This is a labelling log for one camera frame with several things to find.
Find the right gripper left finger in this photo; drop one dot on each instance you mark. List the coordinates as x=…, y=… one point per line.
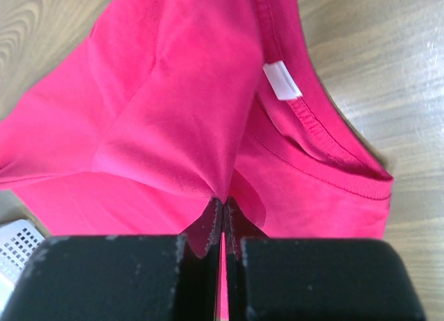
x=124, y=277

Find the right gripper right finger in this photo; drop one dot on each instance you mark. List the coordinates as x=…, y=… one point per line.
x=313, y=278

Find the pink t shirt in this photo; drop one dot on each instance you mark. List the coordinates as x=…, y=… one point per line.
x=169, y=107

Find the white plastic basket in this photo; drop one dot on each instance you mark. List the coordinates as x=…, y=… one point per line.
x=19, y=239

